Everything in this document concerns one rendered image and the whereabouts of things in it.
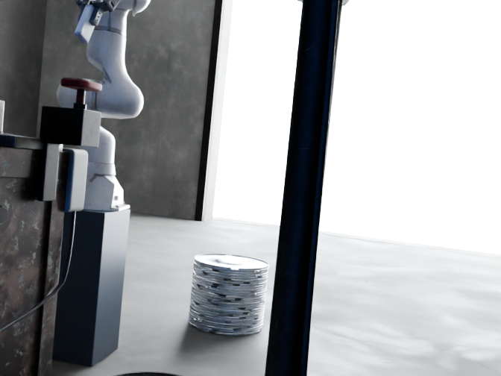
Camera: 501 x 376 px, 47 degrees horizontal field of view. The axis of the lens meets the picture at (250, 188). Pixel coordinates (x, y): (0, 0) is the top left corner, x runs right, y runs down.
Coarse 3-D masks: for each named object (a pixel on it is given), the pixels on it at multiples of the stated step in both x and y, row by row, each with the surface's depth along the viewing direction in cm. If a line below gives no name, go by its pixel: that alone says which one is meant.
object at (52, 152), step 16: (48, 112) 110; (64, 112) 109; (80, 112) 108; (96, 112) 112; (48, 128) 110; (64, 128) 109; (80, 128) 108; (96, 128) 112; (48, 144) 112; (64, 144) 109; (80, 144) 108; (96, 144) 113; (48, 160) 112; (48, 176) 113; (48, 192) 114
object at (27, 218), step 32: (0, 160) 102; (32, 160) 110; (64, 160) 119; (0, 192) 102; (32, 192) 112; (64, 192) 120; (0, 224) 101; (32, 224) 113; (0, 256) 105; (32, 256) 114; (0, 288) 106; (32, 288) 115; (0, 320) 107; (32, 320) 116; (0, 352) 108; (32, 352) 117
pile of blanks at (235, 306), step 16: (208, 272) 210; (224, 272) 208; (240, 272) 208; (256, 272) 212; (192, 288) 221; (208, 288) 210; (224, 288) 208; (240, 288) 209; (256, 288) 216; (192, 304) 217; (208, 304) 210; (224, 304) 211; (240, 304) 209; (256, 304) 213; (192, 320) 216; (208, 320) 210; (224, 320) 208; (240, 320) 210; (256, 320) 214
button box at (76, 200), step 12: (72, 156) 120; (84, 156) 123; (72, 168) 120; (84, 168) 124; (72, 180) 120; (84, 180) 124; (72, 192) 121; (84, 192) 125; (72, 204) 121; (72, 216) 123; (72, 228) 123; (72, 240) 123; (12, 324) 108
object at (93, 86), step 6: (66, 78) 108; (72, 78) 108; (78, 78) 108; (66, 84) 108; (72, 84) 108; (78, 84) 107; (84, 84) 108; (90, 84) 109; (96, 84) 111; (78, 90) 110; (84, 90) 111; (90, 90) 113; (96, 90) 112; (78, 96) 110; (84, 96) 111; (78, 102) 110
